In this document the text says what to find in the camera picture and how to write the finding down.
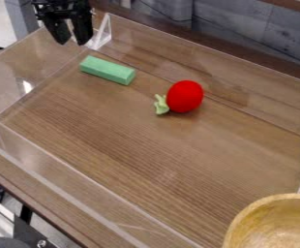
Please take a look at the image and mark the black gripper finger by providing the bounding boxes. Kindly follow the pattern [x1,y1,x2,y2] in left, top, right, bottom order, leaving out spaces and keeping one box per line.
[43,15,71,45]
[71,11,94,46]

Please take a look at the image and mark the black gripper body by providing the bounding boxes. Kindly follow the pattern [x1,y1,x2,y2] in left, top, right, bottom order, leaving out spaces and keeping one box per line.
[31,0,91,20]

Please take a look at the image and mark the red plush fruit green stem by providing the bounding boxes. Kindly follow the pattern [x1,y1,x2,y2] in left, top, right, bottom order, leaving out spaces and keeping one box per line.
[154,80,204,115]

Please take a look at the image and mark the grey table leg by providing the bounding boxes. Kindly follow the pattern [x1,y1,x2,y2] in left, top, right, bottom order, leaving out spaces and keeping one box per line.
[4,0,40,40]

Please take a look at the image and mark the green rectangular block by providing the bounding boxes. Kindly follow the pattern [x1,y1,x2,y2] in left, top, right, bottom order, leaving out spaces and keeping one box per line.
[79,56,136,85]

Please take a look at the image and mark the wooden bowl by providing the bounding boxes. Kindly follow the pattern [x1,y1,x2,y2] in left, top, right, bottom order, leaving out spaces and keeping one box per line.
[223,194,300,248]

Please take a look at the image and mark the clear acrylic enclosure walls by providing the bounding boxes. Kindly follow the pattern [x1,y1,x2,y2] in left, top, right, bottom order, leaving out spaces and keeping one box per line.
[0,13,300,248]

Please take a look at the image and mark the black metal bracket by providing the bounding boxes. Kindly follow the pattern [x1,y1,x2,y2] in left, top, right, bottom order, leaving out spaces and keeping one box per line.
[14,216,59,248]

